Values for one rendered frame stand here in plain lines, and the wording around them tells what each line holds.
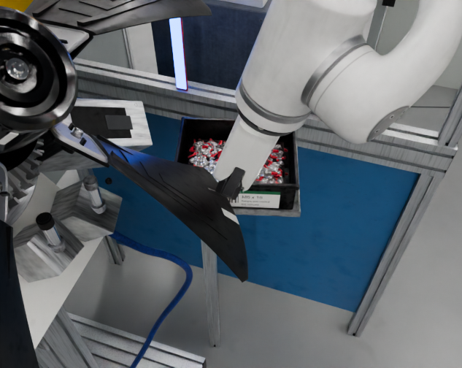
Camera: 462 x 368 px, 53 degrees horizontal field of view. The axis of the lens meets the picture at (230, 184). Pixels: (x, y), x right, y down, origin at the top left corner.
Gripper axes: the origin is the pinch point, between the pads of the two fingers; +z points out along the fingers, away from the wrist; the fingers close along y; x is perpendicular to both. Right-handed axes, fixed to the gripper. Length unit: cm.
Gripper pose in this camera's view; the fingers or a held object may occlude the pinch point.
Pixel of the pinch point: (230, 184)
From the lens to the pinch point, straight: 63.8
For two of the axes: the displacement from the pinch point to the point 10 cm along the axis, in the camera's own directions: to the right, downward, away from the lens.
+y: -3.1, 7.2, -6.2
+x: 9.1, 4.2, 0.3
